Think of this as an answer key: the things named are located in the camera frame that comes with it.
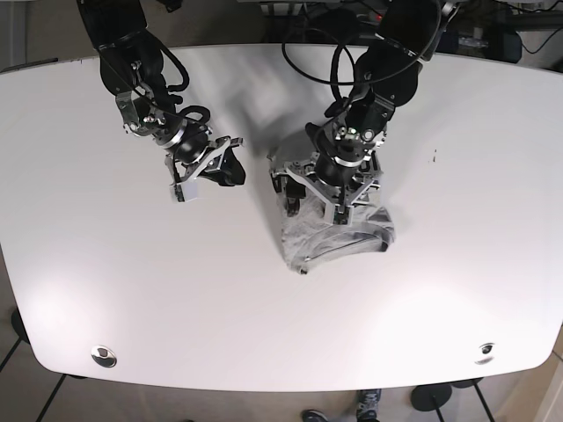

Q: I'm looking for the blue shoe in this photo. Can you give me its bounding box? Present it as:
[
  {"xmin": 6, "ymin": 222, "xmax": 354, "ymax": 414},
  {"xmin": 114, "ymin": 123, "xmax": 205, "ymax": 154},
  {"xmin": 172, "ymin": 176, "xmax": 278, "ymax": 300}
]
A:
[
  {"xmin": 301, "ymin": 410, "xmax": 329, "ymax": 422},
  {"xmin": 355, "ymin": 389, "xmax": 382, "ymax": 422}
]

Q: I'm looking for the grey T-shirt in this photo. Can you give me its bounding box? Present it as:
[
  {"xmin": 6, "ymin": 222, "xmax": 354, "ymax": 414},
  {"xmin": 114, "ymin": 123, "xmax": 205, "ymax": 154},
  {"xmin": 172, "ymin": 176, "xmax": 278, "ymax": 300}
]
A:
[{"xmin": 266, "ymin": 144, "xmax": 397, "ymax": 277}]

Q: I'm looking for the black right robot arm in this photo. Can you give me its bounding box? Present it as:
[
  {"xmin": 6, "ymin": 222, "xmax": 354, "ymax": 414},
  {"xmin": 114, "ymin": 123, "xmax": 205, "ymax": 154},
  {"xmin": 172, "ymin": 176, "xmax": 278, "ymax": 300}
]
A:
[{"xmin": 77, "ymin": 1, "xmax": 246, "ymax": 202}]

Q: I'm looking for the silver table grommet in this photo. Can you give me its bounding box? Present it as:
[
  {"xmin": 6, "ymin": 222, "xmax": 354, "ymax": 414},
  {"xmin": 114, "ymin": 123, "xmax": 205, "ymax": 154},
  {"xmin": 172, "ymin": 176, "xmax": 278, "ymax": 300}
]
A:
[
  {"xmin": 91, "ymin": 345, "xmax": 117, "ymax": 368},
  {"xmin": 474, "ymin": 343, "xmax": 495, "ymax": 366}
]

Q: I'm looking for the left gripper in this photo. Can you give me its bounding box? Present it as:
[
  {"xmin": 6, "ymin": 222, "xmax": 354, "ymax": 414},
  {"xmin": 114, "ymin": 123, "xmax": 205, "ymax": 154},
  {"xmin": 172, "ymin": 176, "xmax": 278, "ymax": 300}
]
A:
[{"xmin": 270, "ymin": 118, "xmax": 387, "ymax": 225}]

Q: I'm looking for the black round stand base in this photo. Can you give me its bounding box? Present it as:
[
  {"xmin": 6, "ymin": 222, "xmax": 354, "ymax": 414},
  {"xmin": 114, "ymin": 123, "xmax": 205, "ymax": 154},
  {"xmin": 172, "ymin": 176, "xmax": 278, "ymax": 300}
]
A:
[{"xmin": 410, "ymin": 383, "xmax": 452, "ymax": 412}]

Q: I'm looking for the left silver table grommet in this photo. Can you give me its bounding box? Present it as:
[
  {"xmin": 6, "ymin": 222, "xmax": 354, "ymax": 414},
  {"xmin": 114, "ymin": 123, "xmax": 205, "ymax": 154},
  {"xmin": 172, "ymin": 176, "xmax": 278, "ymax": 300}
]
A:
[{"xmin": 91, "ymin": 345, "xmax": 117, "ymax": 368}]

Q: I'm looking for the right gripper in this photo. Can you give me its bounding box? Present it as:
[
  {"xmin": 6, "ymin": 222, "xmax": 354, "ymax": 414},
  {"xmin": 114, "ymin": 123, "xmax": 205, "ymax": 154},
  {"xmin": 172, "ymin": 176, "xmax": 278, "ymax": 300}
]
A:
[{"xmin": 116, "ymin": 91, "xmax": 246, "ymax": 203}]

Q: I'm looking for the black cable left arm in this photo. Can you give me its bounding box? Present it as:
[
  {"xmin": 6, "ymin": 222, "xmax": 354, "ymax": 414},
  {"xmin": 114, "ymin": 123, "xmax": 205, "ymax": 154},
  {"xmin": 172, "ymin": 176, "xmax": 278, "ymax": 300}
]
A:
[{"xmin": 281, "ymin": 0, "xmax": 443, "ymax": 106}]

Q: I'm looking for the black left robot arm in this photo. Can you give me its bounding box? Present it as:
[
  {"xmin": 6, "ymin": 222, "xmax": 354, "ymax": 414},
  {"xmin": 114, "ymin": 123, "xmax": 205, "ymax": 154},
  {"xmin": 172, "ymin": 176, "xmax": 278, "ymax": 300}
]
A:
[{"xmin": 270, "ymin": 1, "xmax": 459, "ymax": 225}]

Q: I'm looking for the right silver table grommet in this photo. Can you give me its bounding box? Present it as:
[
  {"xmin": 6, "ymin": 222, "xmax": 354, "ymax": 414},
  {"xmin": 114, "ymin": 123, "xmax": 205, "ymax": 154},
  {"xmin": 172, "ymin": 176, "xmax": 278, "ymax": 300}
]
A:
[{"xmin": 474, "ymin": 343, "xmax": 495, "ymax": 366}]

